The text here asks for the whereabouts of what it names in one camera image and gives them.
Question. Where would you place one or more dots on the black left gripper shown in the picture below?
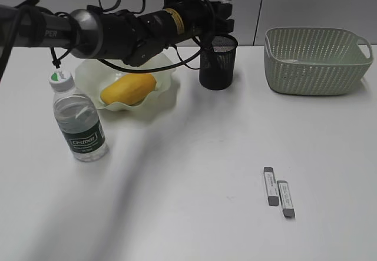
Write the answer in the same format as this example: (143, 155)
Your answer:
(184, 19)

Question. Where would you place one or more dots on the yellow mango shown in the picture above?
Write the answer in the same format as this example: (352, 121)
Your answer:
(129, 89)

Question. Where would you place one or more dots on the clear water bottle green label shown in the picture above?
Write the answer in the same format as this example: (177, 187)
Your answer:
(77, 118)

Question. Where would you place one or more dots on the grey white eraser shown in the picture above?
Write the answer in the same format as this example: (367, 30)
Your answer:
(286, 199)
(271, 186)

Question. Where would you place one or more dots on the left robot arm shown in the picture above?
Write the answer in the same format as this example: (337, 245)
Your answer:
(133, 37)

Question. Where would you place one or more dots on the black mesh pen holder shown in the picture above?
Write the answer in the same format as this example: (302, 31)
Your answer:
(217, 63)

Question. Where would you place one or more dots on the pale green plastic basket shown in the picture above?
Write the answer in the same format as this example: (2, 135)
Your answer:
(315, 61)

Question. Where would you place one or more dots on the frosted wavy glass plate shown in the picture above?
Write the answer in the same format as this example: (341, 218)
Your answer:
(91, 77)

